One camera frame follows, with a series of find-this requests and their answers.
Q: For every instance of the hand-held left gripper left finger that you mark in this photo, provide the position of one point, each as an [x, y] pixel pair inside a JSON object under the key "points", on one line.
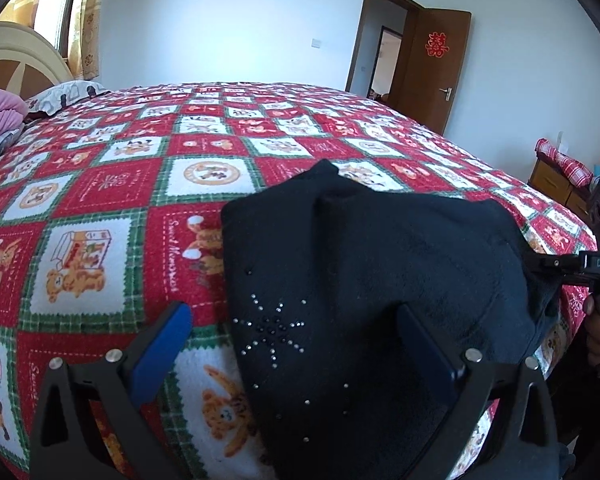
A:
{"points": [[160, 350]]}

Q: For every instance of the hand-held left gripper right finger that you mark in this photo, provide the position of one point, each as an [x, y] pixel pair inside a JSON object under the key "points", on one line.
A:
{"points": [[430, 350]]}

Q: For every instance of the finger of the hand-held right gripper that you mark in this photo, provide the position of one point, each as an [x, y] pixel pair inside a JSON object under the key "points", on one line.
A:
{"points": [[572, 276], [555, 261]]}

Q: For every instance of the black pants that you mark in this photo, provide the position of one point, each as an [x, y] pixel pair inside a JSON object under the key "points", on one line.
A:
{"points": [[355, 260]]}

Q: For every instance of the wooden cabinet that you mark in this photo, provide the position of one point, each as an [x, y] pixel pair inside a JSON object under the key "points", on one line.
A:
{"points": [[550, 185]]}

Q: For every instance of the red checked cloth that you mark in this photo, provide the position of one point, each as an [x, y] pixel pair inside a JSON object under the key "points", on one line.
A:
{"points": [[565, 160]]}

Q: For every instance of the person's dark clothing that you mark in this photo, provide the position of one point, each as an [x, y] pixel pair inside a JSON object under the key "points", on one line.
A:
{"points": [[585, 435]]}

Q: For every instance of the red checked printed blanket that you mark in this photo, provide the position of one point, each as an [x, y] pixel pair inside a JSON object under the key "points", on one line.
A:
{"points": [[130, 185]]}

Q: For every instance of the red paper door decoration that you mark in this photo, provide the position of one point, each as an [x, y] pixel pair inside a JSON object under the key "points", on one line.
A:
{"points": [[437, 44]]}

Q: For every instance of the white patterned pillow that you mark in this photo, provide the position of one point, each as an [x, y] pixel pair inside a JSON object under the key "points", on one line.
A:
{"points": [[65, 96]]}

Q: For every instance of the pink quilt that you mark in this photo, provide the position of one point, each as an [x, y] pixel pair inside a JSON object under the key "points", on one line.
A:
{"points": [[0, 115]]}

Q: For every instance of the beige headboard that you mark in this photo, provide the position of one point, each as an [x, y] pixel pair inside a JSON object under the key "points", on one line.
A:
{"points": [[30, 55]]}

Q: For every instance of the yellow curtain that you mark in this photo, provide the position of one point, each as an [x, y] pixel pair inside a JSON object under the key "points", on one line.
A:
{"points": [[87, 20]]}

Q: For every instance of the window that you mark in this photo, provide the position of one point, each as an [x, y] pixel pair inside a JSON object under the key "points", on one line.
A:
{"points": [[50, 5]]}

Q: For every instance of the brown door frame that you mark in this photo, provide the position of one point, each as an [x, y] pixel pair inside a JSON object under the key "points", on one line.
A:
{"points": [[362, 25]]}

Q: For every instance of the white wall switch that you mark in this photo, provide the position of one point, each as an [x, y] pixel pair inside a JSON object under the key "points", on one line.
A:
{"points": [[316, 43]]}

